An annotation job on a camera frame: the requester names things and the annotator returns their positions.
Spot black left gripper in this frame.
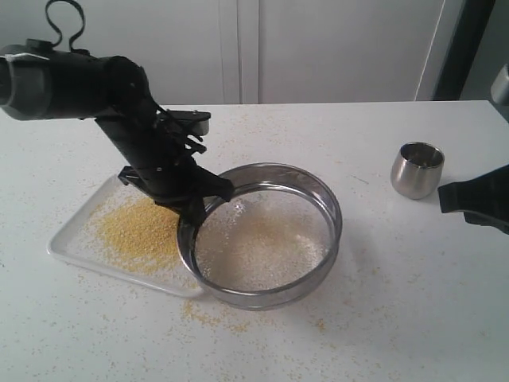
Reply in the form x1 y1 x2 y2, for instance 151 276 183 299
118 119 234 225

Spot stainless steel cup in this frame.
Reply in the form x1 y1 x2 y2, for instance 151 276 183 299
390 142 445 200

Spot round steel mesh sieve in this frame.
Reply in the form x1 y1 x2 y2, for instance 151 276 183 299
177 162 343 310

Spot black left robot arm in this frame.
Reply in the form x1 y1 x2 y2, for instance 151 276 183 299
1 40 234 225

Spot pile of beige sand grains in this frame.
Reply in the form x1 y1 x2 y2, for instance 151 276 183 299
87 197 198 290

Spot white rice grains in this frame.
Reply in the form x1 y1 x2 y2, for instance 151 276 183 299
195 198 329 292

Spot white rectangular plastic tray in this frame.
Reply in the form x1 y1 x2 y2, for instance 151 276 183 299
47 176 204 298

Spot white cabinet with doors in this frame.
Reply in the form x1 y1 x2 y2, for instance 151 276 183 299
1 1 464 105

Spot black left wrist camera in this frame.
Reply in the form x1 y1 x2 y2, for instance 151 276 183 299
165 110 212 136

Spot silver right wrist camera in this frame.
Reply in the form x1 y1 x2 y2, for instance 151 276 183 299
490 64 509 107

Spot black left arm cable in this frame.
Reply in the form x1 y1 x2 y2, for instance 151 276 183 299
45 0 87 53

